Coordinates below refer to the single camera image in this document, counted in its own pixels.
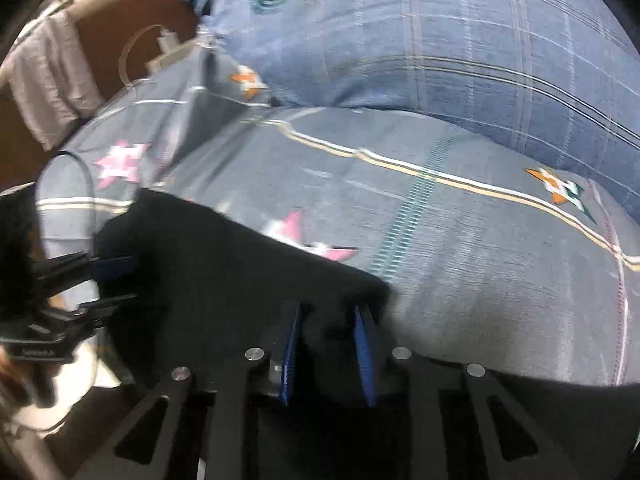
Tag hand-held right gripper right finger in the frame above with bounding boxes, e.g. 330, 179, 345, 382
352, 305, 581, 480

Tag blue plaid pillow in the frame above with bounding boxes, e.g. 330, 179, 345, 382
182, 0, 640, 201

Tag beige power strip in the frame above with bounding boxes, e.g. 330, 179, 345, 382
145, 42, 198, 73

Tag grey hanging cloth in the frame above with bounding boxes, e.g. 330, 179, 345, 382
7, 10, 103, 151

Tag brown headboard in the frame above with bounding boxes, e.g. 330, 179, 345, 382
0, 0, 206, 191

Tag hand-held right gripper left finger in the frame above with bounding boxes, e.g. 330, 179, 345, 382
112, 302, 303, 480

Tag white charging cable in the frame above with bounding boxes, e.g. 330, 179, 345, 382
120, 25, 166, 86

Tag grey star printed bed sheet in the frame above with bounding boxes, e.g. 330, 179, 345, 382
37, 55, 640, 386

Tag black pants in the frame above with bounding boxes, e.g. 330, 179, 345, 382
95, 187, 640, 480

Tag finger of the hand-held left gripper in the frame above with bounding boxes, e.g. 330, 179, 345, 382
47, 292, 141, 326
32, 252, 141, 286

